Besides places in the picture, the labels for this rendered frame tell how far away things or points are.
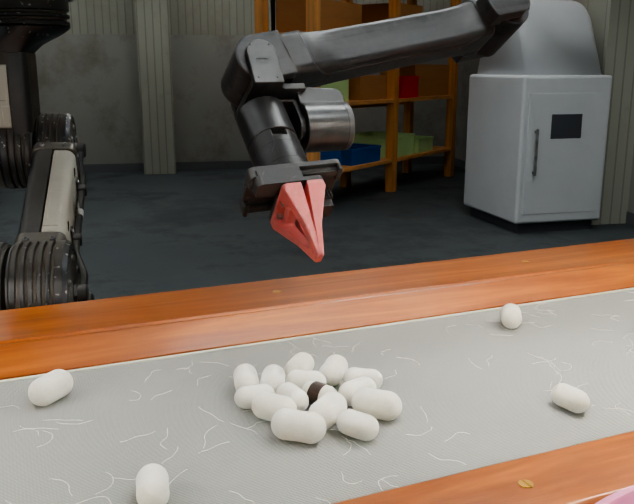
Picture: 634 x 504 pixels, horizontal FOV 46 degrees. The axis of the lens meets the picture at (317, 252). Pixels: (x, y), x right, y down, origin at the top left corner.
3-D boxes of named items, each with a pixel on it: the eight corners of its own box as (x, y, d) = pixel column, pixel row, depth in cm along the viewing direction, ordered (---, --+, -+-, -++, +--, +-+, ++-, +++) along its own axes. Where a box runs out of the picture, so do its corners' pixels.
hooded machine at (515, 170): (605, 231, 467) (627, -6, 433) (508, 236, 455) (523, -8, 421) (544, 209, 541) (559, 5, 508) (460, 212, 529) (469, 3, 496)
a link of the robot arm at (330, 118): (224, 82, 90) (243, 38, 82) (311, 81, 94) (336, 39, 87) (245, 172, 86) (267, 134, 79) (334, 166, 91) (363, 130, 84)
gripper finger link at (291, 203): (372, 231, 74) (339, 161, 79) (305, 241, 71) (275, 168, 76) (353, 271, 79) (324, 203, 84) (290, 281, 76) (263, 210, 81)
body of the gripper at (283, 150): (346, 171, 78) (322, 120, 82) (253, 181, 74) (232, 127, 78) (330, 210, 83) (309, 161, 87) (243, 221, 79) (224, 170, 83)
